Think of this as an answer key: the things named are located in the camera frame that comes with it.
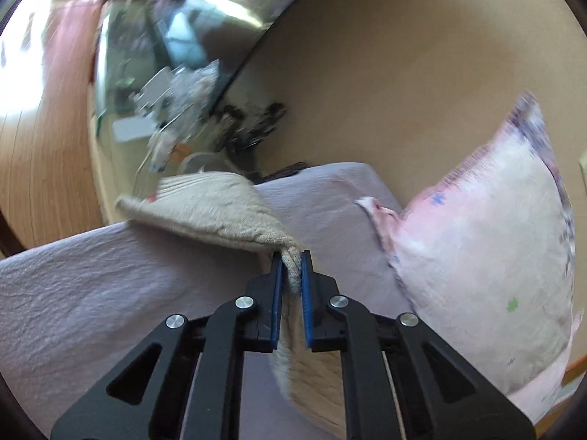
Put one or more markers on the cluttered bedside table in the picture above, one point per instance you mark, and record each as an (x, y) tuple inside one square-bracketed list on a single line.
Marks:
[(165, 104)]

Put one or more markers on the pink floral pillow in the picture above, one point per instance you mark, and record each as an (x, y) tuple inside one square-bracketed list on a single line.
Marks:
[(486, 258)]

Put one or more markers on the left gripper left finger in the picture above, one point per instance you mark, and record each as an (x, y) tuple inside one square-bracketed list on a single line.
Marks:
[(184, 379)]

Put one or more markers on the beige cable knit sweater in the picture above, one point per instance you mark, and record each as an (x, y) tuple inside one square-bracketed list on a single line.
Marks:
[(226, 209)]

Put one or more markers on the lavender bed sheet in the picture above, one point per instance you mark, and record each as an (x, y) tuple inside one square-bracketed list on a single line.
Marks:
[(72, 309)]

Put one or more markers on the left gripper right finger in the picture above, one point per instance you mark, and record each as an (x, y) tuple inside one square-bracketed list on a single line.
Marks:
[(401, 380)]

